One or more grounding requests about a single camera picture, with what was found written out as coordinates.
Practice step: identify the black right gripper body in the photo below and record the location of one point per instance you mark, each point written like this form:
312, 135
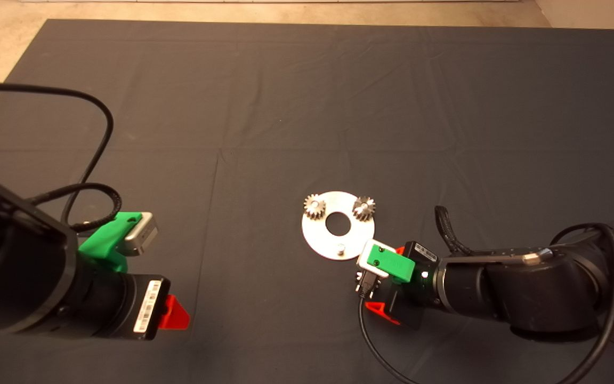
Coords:
424, 288

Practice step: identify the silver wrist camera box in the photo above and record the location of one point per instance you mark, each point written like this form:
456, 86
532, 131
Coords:
363, 261
144, 237

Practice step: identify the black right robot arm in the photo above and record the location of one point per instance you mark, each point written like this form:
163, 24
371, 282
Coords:
541, 288

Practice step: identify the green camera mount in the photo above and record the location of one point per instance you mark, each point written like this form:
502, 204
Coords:
104, 242
392, 264

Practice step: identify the green left camera mount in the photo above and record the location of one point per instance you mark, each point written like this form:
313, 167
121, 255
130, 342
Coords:
104, 242

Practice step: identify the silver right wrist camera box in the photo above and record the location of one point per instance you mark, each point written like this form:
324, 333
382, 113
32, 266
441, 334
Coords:
363, 261

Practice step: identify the bright steel planetary gear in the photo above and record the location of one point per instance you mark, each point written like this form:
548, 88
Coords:
315, 208

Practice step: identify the round metal carrier plate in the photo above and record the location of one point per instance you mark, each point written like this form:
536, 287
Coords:
333, 242

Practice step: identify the green right camera mount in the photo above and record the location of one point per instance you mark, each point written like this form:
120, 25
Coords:
392, 264

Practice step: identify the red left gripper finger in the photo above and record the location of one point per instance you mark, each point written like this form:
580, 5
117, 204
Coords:
177, 317

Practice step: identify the dark steel planetary gear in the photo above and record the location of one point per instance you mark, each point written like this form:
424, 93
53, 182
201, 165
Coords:
364, 209

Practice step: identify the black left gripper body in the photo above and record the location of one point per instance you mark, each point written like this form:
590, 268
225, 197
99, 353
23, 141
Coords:
111, 303

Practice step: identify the dark grey table cloth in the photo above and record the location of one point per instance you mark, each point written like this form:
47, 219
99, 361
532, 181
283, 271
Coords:
307, 80

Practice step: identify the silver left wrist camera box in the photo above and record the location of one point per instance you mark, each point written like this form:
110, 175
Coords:
144, 237

